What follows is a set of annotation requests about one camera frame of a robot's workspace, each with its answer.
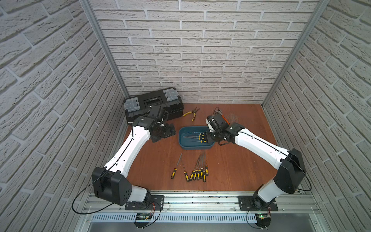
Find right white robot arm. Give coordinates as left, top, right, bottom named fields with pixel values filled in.
left=207, top=122, right=306, bottom=208

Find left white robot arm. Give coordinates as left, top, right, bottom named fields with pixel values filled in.
left=92, top=117, right=176, bottom=206

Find teal plastic storage box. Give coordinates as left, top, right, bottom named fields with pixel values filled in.
left=178, top=126, right=214, bottom=150

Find black plastic toolbox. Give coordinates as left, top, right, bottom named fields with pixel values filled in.
left=124, top=88, right=184, bottom=123

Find left controller board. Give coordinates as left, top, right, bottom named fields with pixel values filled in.
left=134, top=213, right=156, bottom=229

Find controller board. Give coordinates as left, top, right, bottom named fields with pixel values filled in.
left=255, top=214, right=271, bottom=230
left=134, top=213, right=156, bottom=229

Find right controller board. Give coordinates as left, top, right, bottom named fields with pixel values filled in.
left=255, top=214, right=271, bottom=230

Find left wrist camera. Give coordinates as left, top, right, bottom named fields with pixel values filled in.
left=147, top=105, right=164, bottom=123

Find orange handled pliers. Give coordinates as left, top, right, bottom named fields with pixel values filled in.
left=214, top=107, right=230, bottom=125

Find yellow handled pliers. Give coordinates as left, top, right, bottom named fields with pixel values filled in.
left=183, top=107, right=200, bottom=122

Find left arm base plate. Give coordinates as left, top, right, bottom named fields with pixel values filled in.
left=125, top=195, right=165, bottom=211

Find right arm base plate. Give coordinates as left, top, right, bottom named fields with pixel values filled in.
left=237, top=196, right=278, bottom=212

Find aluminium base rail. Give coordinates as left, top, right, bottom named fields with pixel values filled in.
left=84, top=191, right=323, bottom=224

